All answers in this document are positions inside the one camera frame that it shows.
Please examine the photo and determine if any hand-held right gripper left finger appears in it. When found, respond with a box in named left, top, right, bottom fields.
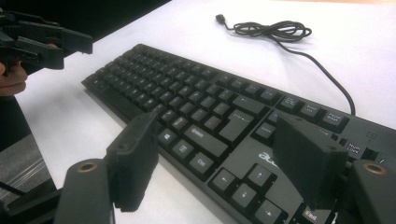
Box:
left=106, top=112, right=160, bottom=213

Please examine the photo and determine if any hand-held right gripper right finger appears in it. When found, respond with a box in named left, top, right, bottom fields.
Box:
left=272, top=112, right=349, bottom=212

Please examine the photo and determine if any black computer keyboard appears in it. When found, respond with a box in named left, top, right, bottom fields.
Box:
left=81, top=43, right=396, bottom=224

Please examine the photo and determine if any aluminium floor rail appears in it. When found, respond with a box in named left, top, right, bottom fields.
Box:
left=0, top=157, right=52, bottom=200

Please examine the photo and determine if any black keyboard cable with plug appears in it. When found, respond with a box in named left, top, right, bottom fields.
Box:
left=215, top=13, right=357, bottom=117

